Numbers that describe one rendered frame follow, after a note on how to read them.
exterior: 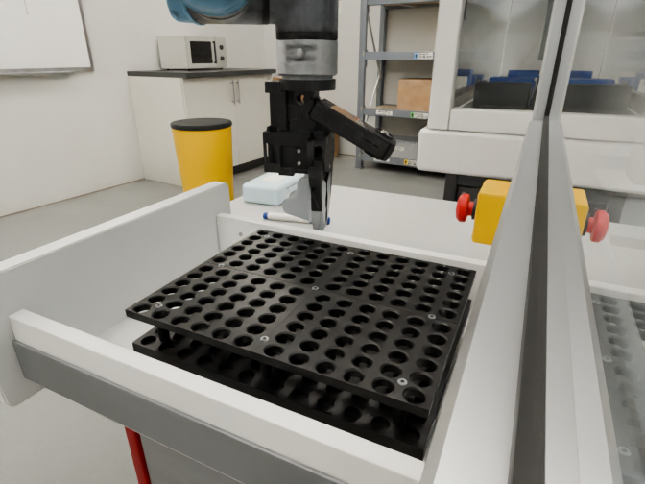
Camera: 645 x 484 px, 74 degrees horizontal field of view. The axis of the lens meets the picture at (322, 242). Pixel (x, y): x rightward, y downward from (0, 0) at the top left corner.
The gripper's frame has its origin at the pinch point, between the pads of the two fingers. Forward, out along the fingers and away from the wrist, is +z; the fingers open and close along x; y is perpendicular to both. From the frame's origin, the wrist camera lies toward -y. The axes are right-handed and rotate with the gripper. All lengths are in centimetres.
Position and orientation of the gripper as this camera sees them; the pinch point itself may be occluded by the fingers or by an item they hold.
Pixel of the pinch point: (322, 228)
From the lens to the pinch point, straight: 61.6
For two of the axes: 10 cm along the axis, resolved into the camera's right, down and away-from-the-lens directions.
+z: -0.1, 9.2, 4.0
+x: -2.0, 3.9, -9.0
